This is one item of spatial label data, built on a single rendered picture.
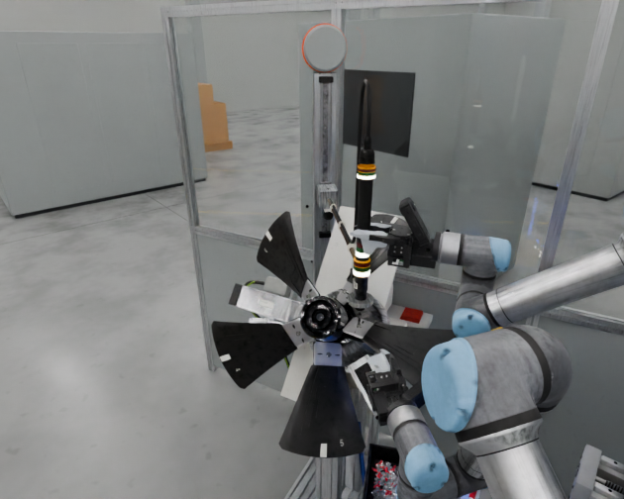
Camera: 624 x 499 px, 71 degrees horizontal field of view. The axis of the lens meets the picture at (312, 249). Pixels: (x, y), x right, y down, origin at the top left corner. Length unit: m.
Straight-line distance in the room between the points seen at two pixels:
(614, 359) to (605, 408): 0.22
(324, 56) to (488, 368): 1.29
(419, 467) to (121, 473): 1.90
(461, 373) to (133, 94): 6.11
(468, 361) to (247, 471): 1.90
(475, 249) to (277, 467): 1.69
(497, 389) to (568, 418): 1.52
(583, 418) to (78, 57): 5.93
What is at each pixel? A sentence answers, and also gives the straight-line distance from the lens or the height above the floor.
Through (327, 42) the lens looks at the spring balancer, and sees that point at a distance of 1.69.
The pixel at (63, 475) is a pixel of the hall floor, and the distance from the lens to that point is 2.69.
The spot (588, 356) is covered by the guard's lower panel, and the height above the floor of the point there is 0.83.
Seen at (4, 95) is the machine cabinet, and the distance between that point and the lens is 6.18.
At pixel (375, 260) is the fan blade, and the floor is 1.35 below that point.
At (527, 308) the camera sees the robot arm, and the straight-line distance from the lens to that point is 0.96.
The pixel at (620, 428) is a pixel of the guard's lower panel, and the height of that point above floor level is 0.56.
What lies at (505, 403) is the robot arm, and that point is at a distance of 0.65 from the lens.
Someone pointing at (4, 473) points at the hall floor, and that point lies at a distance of 2.84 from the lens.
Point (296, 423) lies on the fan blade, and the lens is 1.23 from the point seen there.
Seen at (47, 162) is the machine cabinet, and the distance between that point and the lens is 6.32.
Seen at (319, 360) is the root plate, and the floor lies 1.11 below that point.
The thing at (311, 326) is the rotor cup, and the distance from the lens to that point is 1.22.
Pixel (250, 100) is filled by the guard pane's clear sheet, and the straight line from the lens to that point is 2.07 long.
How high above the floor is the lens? 1.89
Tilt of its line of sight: 25 degrees down
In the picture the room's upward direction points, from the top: straight up
